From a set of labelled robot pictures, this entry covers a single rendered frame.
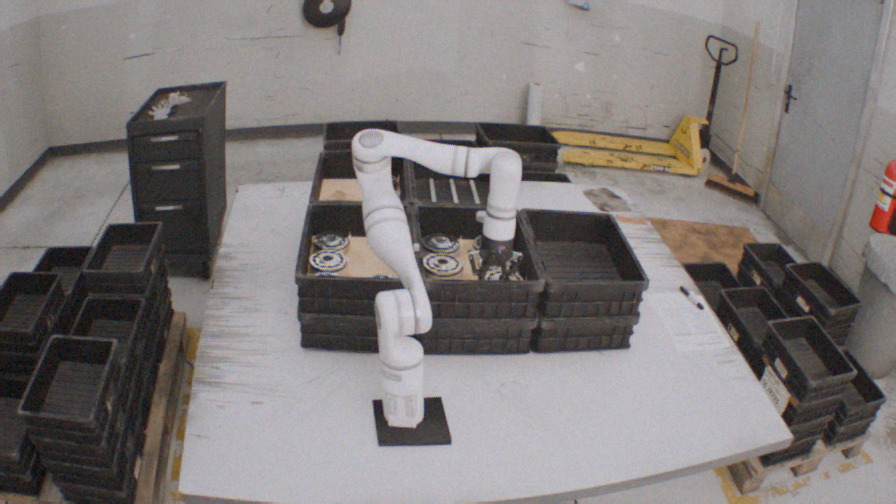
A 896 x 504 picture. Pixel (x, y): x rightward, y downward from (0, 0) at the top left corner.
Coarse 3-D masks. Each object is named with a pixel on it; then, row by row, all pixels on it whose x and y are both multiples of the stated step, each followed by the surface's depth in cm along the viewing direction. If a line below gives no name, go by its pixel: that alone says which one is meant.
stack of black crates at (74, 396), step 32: (64, 352) 177; (96, 352) 179; (32, 384) 153; (64, 384) 169; (96, 384) 172; (32, 416) 142; (64, 416) 144; (96, 416) 150; (128, 416) 180; (64, 448) 151; (96, 448) 150; (128, 448) 176; (64, 480) 158; (96, 480) 158; (128, 480) 169
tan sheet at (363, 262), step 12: (312, 240) 196; (360, 240) 198; (312, 252) 190; (348, 252) 192; (360, 252) 193; (372, 252) 193; (348, 264) 187; (360, 264) 187; (372, 264) 188; (384, 264) 188; (360, 276) 182; (396, 276) 184
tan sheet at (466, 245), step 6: (462, 240) 203; (468, 240) 203; (462, 246) 200; (468, 246) 200; (462, 252) 197; (462, 258) 194; (468, 258) 194; (462, 264) 191; (468, 264) 192; (462, 270) 189; (468, 270) 189; (462, 276) 186; (468, 276) 186; (474, 276) 187
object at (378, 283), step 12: (312, 204) 194; (324, 204) 194; (336, 204) 195; (348, 204) 195; (360, 204) 195; (408, 204) 197; (408, 216) 191; (300, 240) 176; (300, 252) 170; (300, 264) 166; (300, 276) 161; (312, 276) 161; (324, 276) 162; (336, 276) 162; (348, 276) 163; (360, 288) 163; (372, 288) 164; (384, 288) 164; (396, 288) 164
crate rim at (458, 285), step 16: (416, 208) 196; (448, 208) 198; (464, 208) 199; (480, 208) 199; (416, 224) 188; (416, 240) 180; (528, 240) 185; (432, 288) 165; (448, 288) 165; (464, 288) 166; (480, 288) 166; (496, 288) 166; (512, 288) 167; (528, 288) 167
